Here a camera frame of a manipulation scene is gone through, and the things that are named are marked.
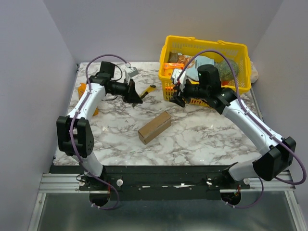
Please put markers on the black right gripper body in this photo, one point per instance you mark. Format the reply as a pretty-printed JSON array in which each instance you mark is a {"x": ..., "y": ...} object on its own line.
[{"x": 182, "y": 92}]

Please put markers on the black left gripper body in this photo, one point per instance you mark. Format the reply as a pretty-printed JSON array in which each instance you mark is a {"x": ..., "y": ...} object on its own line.
[{"x": 120, "y": 88}]

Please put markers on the yellow utility knife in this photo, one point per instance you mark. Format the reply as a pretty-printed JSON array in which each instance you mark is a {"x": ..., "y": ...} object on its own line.
[{"x": 147, "y": 91}]

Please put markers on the brown cardboard express box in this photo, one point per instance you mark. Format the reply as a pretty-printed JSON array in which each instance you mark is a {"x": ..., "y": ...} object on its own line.
[{"x": 155, "y": 127}]

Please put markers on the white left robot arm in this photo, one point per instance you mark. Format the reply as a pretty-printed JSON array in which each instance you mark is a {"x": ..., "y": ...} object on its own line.
[{"x": 74, "y": 134}]

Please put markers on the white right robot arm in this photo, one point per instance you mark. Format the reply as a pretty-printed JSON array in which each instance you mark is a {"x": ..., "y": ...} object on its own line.
[{"x": 271, "y": 145}]

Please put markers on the orange snack box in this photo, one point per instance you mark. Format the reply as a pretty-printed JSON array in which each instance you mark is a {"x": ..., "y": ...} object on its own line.
[{"x": 170, "y": 67}]

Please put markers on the light blue snack pouch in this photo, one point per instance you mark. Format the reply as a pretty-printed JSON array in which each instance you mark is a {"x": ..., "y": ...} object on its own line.
[{"x": 191, "y": 69}]

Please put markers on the dark brown packet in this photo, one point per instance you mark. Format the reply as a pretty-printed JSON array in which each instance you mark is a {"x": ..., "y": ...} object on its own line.
[{"x": 173, "y": 57}]

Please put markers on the green round melon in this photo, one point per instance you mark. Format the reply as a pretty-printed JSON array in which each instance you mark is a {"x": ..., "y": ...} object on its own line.
[{"x": 224, "y": 70}]

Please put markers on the orange snack bag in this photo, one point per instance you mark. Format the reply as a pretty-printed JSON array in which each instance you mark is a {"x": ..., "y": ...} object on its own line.
[{"x": 81, "y": 89}]

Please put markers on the yellow plastic shopping basket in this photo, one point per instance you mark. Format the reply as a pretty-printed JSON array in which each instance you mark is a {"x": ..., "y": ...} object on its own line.
[{"x": 179, "y": 49}]

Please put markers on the white bag behind basket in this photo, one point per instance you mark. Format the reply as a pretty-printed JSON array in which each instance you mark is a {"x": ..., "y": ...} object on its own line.
[{"x": 254, "y": 73}]

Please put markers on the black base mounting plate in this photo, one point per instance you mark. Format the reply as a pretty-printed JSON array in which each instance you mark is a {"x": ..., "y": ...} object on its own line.
[{"x": 158, "y": 183}]

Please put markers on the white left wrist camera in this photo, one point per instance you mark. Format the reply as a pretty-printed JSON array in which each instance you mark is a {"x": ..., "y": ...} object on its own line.
[{"x": 130, "y": 72}]

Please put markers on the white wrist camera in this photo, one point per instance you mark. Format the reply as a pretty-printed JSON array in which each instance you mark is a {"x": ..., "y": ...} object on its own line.
[
  {"x": 179, "y": 77},
  {"x": 130, "y": 72}
]

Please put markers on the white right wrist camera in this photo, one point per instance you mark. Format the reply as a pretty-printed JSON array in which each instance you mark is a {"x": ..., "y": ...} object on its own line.
[{"x": 179, "y": 77}]

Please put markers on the aluminium extrusion rail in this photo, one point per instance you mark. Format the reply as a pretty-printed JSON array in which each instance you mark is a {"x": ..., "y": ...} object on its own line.
[{"x": 67, "y": 183}]

